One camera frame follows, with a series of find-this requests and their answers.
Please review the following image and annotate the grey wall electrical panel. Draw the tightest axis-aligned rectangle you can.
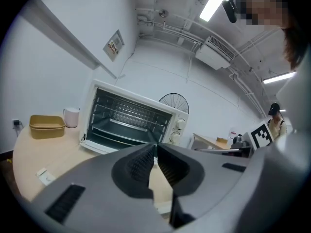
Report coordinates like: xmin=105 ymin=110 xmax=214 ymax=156
xmin=103 ymin=29 xmax=125 ymax=62

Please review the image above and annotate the bundle of white ceiling conduits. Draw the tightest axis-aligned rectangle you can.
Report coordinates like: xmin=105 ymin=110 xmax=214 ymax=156
xmin=136 ymin=7 xmax=273 ymax=118

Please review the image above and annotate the white ceiling air conditioner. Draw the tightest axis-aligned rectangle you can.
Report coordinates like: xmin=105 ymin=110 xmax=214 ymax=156
xmin=195 ymin=35 xmax=236 ymax=70

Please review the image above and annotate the white toaster oven housing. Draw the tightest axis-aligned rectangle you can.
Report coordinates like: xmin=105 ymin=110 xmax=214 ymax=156
xmin=79 ymin=79 xmax=190 ymax=155

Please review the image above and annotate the dark metal baking tray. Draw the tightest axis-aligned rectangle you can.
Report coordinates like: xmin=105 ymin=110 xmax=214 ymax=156
xmin=91 ymin=118 xmax=153 ymax=144

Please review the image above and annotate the long ceiling light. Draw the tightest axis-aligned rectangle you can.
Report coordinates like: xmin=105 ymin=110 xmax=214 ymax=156
xmin=262 ymin=71 xmax=297 ymax=84
xmin=199 ymin=0 xmax=236 ymax=22

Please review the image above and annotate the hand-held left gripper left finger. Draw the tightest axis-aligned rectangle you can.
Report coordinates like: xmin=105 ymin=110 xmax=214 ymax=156
xmin=30 ymin=143 xmax=174 ymax=233

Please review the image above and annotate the grey wall rail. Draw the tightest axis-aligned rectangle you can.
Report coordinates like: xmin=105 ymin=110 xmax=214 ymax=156
xmin=20 ymin=0 xmax=119 ymax=80

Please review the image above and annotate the person's pale shirt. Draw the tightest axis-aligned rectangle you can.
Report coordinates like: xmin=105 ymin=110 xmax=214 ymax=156
xmin=276 ymin=54 xmax=311 ymax=135

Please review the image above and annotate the pale mug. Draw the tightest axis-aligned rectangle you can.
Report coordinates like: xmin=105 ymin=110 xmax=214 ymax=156
xmin=62 ymin=107 xmax=80 ymax=129

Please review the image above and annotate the round beige table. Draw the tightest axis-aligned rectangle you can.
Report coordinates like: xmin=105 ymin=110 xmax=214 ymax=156
xmin=12 ymin=113 xmax=175 ymax=216

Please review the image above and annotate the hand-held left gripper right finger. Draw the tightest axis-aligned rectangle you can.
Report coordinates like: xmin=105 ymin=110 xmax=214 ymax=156
xmin=157 ymin=143 xmax=251 ymax=230

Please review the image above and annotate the metal wire oven rack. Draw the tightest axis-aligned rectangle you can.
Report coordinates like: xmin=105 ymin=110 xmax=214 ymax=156
xmin=94 ymin=103 xmax=171 ymax=128

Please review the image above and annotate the person's face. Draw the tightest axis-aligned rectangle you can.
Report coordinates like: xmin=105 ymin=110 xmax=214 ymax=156
xmin=237 ymin=0 xmax=292 ymax=31

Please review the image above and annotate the black pedestal fan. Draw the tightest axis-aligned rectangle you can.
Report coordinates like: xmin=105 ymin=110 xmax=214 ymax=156
xmin=158 ymin=93 xmax=190 ymax=115

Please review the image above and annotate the tan rectangular tray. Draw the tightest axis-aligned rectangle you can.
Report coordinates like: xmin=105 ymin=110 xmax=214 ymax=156
xmin=29 ymin=115 xmax=67 ymax=140

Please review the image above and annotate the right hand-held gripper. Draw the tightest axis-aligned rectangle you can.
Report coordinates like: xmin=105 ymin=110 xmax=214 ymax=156
xmin=194 ymin=120 xmax=275 ymax=158

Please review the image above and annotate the small white flat device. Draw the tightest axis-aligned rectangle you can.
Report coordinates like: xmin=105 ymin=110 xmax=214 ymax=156
xmin=35 ymin=167 xmax=56 ymax=186

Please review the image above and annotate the black head-mounted camera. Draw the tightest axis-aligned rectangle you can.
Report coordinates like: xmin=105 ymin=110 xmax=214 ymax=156
xmin=221 ymin=0 xmax=239 ymax=24

